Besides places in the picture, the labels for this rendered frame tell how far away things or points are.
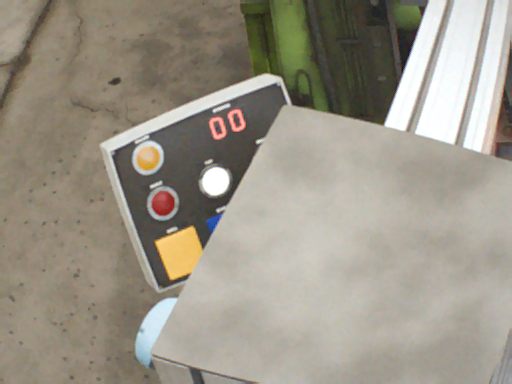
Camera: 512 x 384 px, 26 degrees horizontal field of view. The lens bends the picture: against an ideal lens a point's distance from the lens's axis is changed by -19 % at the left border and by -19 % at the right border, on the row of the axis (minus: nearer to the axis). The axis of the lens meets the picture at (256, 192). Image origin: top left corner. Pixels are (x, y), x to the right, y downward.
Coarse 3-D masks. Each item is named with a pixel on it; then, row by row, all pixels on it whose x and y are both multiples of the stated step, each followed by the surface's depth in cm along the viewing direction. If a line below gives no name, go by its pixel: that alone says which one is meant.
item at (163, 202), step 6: (162, 192) 221; (168, 192) 221; (156, 198) 221; (162, 198) 221; (168, 198) 222; (174, 198) 222; (156, 204) 221; (162, 204) 221; (168, 204) 222; (174, 204) 222; (156, 210) 221; (162, 210) 222; (168, 210) 222
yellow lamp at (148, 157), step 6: (144, 150) 219; (150, 150) 219; (156, 150) 219; (138, 156) 218; (144, 156) 219; (150, 156) 219; (156, 156) 220; (138, 162) 219; (144, 162) 219; (150, 162) 219; (156, 162) 220; (144, 168) 219; (150, 168) 220
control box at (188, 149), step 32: (224, 96) 223; (256, 96) 224; (160, 128) 219; (192, 128) 221; (224, 128) 223; (256, 128) 225; (128, 160) 218; (160, 160) 220; (192, 160) 222; (224, 160) 224; (128, 192) 219; (192, 192) 223; (224, 192) 225; (128, 224) 223; (160, 224) 222; (192, 224) 224; (160, 288) 224
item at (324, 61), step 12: (312, 0) 228; (312, 12) 230; (312, 24) 233; (324, 48) 238; (312, 60) 242; (324, 60) 240; (336, 60) 242; (324, 72) 242; (324, 84) 245; (336, 96) 247; (336, 108) 249
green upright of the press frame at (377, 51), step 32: (288, 0) 230; (320, 0) 230; (352, 0) 230; (384, 0) 232; (288, 32) 237; (384, 32) 236; (288, 64) 243; (352, 64) 243; (384, 64) 243; (288, 96) 250; (320, 96) 249; (352, 96) 249; (384, 96) 249
